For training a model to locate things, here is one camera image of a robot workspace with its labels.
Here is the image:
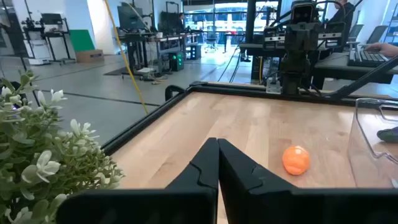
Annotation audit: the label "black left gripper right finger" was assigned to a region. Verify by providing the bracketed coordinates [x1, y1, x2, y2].
[218, 138, 398, 224]

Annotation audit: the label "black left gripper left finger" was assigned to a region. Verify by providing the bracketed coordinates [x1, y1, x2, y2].
[55, 138, 220, 224]

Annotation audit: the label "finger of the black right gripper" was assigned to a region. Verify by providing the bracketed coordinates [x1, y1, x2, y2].
[284, 23, 303, 52]
[302, 23, 321, 52]

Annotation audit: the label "orange toy fruit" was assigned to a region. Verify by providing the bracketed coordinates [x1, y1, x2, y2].
[282, 145, 311, 176]

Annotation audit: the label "clear plastic container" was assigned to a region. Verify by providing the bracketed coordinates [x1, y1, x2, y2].
[347, 98, 398, 189]

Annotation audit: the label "person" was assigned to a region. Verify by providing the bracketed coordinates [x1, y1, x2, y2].
[177, 12, 187, 32]
[326, 0, 355, 52]

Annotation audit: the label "black desk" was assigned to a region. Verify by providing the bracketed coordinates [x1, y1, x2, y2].
[312, 51, 398, 91]

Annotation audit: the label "black keyboard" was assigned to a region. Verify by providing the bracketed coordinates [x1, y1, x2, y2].
[347, 49, 391, 68]

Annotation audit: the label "black office chair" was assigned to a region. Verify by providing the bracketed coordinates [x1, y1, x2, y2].
[205, 26, 218, 52]

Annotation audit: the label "grey laptop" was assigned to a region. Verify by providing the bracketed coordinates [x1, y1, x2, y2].
[366, 25, 389, 45]

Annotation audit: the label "person's hand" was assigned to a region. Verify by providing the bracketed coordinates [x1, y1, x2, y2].
[363, 42, 398, 58]

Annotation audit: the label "computer tower green lights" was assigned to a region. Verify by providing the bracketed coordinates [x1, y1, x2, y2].
[169, 51, 185, 72]

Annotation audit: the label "grey workbench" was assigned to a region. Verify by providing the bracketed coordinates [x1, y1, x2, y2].
[119, 32, 200, 75]

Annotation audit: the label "artificial plant white flowers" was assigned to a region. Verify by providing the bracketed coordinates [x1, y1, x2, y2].
[0, 70, 125, 224]

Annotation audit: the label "black monitor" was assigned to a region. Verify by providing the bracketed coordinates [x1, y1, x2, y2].
[117, 2, 147, 30]

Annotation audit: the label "cardboard box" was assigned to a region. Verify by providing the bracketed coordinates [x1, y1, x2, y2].
[75, 49, 105, 63]

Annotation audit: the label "green board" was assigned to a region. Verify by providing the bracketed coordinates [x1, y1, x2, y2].
[68, 29, 96, 53]

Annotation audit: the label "white cabinet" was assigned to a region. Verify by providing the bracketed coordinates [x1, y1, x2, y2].
[24, 39, 52, 65]

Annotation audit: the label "black equipment stand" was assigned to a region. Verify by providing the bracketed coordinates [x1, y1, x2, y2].
[21, 12, 76, 63]

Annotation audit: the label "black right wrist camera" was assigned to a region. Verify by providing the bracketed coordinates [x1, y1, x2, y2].
[291, 1, 315, 24]

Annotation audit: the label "silver mounting bracket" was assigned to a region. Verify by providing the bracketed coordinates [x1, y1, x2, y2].
[266, 77, 282, 95]

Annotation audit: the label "black frame strut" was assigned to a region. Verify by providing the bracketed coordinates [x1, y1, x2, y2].
[329, 55, 398, 100]

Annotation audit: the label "black table frame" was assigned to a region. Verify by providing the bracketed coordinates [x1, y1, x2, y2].
[101, 81, 398, 156]

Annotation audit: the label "black curved handle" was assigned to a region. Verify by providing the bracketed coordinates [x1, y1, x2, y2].
[164, 84, 187, 102]

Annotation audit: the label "yellow hanging cable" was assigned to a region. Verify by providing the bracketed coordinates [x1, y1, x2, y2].
[104, 0, 149, 115]

